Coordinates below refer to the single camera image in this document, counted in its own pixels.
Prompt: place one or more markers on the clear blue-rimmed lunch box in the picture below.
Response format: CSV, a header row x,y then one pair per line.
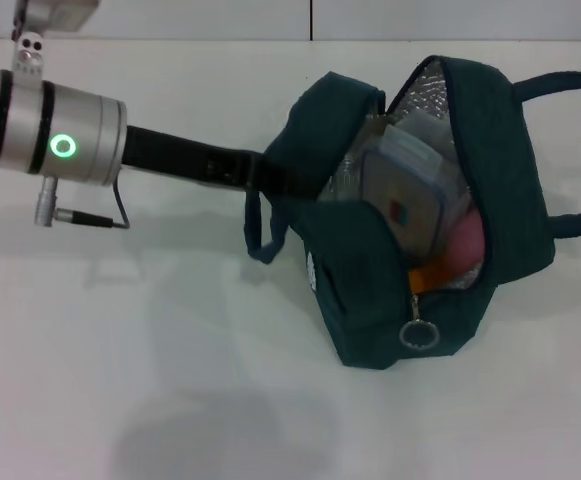
x,y
410,200

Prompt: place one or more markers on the yellow banana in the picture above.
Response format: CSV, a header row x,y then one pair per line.
x,y
427,277

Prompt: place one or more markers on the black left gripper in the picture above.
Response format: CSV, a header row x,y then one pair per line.
x,y
190,157

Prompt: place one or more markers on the dark teal fabric bag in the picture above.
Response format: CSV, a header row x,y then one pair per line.
x,y
510,200

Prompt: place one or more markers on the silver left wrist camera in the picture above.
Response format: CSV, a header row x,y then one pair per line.
x,y
45,30

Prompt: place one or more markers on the pink peach toy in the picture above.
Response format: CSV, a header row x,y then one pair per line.
x,y
465,245

